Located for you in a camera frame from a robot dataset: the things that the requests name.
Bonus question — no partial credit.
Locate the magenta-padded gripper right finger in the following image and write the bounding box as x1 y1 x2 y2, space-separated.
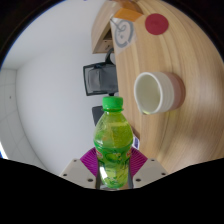
127 147 169 190

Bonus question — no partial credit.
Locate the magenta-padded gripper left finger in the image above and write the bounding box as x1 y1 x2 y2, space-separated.
59 147 100 190

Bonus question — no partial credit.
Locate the green drink bottle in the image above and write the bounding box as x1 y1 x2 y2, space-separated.
93 95 134 190

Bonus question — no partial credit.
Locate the white green purple leaflet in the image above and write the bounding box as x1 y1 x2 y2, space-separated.
132 134 141 150

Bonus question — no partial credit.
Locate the white and pink mug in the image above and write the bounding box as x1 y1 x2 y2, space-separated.
133 70 186 116

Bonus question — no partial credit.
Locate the black mesh chair, grey backrest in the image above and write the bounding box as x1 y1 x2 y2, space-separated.
82 61 119 97

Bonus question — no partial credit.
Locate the wooden side desk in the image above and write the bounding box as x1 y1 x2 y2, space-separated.
91 1 116 55

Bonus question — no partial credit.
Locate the flat round red coaster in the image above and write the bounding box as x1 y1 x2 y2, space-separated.
144 12 170 36

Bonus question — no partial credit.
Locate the brown rectangular box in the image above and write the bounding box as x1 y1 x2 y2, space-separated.
113 0 145 23

